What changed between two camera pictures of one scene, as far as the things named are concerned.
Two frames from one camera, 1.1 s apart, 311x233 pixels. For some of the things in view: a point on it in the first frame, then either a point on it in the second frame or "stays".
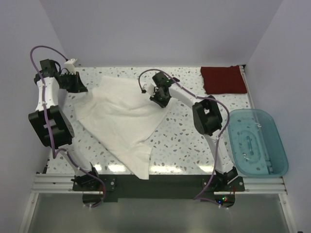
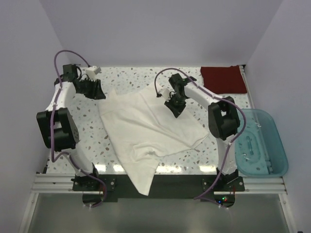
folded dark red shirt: x=220 y=80 stays
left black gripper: x=73 y=82 → x=90 y=85
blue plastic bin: x=256 y=146 stays
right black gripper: x=161 y=98 → x=175 y=103
